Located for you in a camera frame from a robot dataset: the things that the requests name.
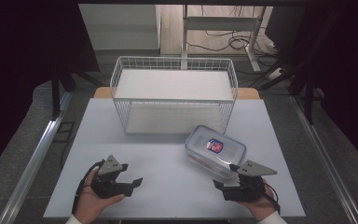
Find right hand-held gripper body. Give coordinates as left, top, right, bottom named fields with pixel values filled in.
left=222, top=160, right=279, bottom=202

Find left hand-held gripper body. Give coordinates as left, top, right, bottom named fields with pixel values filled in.
left=90, top=154, right=135, bottom=200

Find clear plastic food container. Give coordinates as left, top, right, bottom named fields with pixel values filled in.
left=184, top=124, right=248, bottom=182

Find person's right hand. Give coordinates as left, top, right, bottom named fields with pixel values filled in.
left=236, top=177, right=278, bottom=223

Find person's left hand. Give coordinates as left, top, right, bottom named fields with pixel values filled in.
left=74, top=165, right=126, bottom=224

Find black metal stand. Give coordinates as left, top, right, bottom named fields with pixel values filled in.
left=49, top=63, right=104, bottom=121
left=256, top=12, right=325, bottom=126

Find dark curtain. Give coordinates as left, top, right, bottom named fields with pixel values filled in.
left=0, top=0, right=101, bottom=182
left=264, top=4, right=358, bottom=176

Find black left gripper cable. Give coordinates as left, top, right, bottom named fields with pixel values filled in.
left=71, top=159, right=106, bottom=216

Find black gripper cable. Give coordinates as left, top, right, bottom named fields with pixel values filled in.
left=261, top=181, right=282, bottom=216
left=71, top=159, right=106, bottom=216

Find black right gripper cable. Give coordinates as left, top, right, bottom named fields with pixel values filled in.
left=261, top=181, right=282, bottom=216

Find aluminium rail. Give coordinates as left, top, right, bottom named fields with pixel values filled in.
left=0, top=91, right=73, bottom=224
left=288, top=93, right=358, bottom=224

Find white wire basket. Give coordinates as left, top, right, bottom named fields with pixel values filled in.
left=109, top=55, right=240, bottom=135

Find black floor cables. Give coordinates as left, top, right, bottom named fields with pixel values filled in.
left=186, top=5, right=282, bottom=53

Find white metal desk frame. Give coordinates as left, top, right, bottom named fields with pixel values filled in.
left=181, top=4, right=268, bottom=73

